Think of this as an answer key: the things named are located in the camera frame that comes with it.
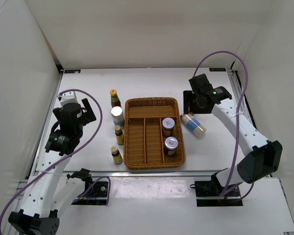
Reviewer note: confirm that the brown wicker divided basket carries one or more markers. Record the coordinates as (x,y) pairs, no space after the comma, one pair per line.
(144,141)

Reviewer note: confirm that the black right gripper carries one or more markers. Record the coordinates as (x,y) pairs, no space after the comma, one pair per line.
(188,96)

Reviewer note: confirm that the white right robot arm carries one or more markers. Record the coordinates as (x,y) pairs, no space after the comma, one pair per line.
(261,156)

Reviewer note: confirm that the small yellow bottle tan cap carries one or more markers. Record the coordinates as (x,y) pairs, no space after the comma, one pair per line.
(117,158)
(119,135)

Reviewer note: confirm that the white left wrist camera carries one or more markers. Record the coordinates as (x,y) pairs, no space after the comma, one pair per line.
(67,97)

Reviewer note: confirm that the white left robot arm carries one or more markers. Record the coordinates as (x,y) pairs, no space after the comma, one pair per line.
(40,213)

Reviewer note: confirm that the red sauce bottle yellow cap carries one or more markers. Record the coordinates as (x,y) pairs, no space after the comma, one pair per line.
(115,101)

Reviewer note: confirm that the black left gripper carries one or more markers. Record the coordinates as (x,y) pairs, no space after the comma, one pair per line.
(90,115)

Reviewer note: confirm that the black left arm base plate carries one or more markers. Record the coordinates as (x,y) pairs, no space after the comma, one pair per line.
(96,193)

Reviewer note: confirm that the white spice jar silver lid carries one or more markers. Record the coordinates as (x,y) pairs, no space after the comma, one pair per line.
(117,116)
(193,124)

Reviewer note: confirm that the aluminium frame rail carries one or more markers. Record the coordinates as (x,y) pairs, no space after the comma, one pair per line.
(26,91)

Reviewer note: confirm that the dark jar white lid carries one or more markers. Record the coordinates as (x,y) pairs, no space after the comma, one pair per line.
(170,146)
(168,125)

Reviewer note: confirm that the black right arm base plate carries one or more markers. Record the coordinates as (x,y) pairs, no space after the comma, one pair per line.
(205,197)

